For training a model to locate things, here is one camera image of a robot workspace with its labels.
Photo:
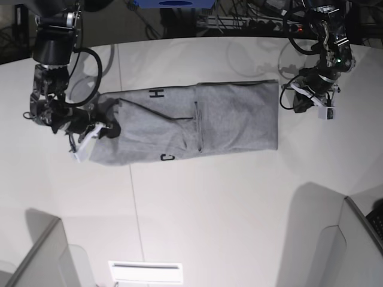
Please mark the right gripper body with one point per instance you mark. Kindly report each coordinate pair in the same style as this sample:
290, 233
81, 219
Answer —
76, 121

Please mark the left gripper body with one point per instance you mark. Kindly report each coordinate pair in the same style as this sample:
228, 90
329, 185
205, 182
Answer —
318, 81

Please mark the grey T-shirt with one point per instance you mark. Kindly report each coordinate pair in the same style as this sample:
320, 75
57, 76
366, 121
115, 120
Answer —
173, 123

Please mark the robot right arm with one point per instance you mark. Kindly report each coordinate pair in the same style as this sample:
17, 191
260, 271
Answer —
58, 27

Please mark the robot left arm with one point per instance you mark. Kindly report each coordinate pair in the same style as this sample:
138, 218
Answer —
327, 20

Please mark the white power strip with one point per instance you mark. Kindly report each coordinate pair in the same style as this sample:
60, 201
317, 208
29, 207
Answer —
226, 24

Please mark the blue box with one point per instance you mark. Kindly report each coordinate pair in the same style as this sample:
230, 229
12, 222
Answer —
146, 4

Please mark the black keyboard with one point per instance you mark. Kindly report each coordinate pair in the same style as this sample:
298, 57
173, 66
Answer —
375, 220

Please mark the right grey partition panel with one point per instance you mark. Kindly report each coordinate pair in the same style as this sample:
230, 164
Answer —
330, 243

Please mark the grey partition panel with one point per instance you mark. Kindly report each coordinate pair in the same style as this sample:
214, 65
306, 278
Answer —
330, 243
49, 261

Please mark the left grey partition panel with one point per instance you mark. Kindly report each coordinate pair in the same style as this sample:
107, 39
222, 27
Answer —
49, 261

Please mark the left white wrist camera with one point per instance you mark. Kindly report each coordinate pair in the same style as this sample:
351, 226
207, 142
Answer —
324, 104

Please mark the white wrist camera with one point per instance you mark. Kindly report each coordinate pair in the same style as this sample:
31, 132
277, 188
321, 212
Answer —
324, 104
80, 152

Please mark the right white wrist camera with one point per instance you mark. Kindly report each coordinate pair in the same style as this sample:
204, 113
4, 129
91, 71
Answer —
80, 152

